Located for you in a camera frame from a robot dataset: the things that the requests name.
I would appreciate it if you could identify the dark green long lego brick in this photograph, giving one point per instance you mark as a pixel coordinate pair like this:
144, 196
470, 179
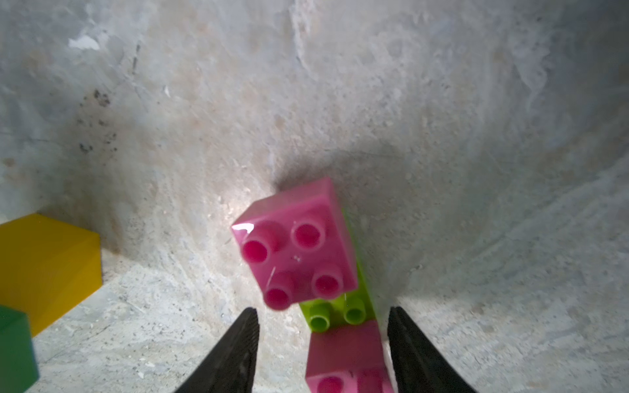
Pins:
19, 369

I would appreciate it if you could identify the lime green lego brick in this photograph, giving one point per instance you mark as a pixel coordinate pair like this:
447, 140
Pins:
352, 308

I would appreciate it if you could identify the yellow lego brick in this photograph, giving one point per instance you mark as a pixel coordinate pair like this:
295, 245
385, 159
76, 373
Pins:
47, 268

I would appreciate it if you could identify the magenta lego brick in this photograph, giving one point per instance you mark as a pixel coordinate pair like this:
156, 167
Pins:
348, 359
298, 246

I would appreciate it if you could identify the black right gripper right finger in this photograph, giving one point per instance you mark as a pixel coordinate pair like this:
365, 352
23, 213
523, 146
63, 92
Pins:
418, 365

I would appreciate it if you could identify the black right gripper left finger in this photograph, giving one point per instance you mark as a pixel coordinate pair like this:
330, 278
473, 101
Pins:
231, 364

